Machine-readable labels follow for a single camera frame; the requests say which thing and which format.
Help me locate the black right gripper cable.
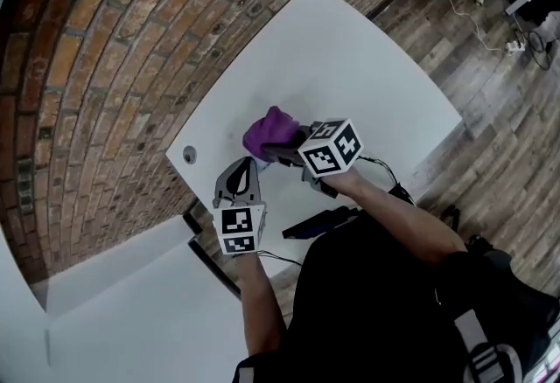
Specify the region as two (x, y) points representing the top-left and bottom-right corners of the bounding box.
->
(356, 156), (417, 207)

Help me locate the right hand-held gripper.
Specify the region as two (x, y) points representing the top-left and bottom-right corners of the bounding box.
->
(261, 117), (365, 199)

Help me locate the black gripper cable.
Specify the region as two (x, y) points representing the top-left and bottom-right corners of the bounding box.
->
(255, 250), (304, 268)
(356, 156), (417, 207)

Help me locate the black floor cable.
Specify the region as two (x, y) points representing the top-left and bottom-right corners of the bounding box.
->
(522, 13), (557, 73)

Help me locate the purple cleaning cloth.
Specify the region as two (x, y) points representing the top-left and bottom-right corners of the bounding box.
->
(242, 105), (303, 164)

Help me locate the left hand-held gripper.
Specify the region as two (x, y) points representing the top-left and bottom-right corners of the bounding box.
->
(212, 156), (269, 258)

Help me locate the person's black shirt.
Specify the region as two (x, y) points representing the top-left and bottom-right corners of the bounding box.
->
(231, 214), (560, 383)

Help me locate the person's right forearm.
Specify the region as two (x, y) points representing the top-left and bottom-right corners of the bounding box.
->
(322, 165), (470, 271)

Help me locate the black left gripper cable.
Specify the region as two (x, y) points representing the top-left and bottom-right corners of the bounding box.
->
(255, 250), (304, 268)

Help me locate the black electronics box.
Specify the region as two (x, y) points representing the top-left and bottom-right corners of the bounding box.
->
(282, 205), (361, 241)

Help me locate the person's left forearm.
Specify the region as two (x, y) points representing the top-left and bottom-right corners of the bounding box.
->
(235, 253), (289, 359)

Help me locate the grey harness strap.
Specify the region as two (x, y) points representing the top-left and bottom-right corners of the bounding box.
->
(452, 309), (524, 383)

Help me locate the white table with black edge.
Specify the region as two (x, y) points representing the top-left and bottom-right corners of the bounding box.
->
(43, 214), (290, 383)

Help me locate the white floor cable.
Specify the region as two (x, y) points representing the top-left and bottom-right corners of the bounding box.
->
(438, 0), (513, 53)

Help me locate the white wire rack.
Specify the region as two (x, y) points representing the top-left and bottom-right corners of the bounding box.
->
(535, 319), (560, 383)

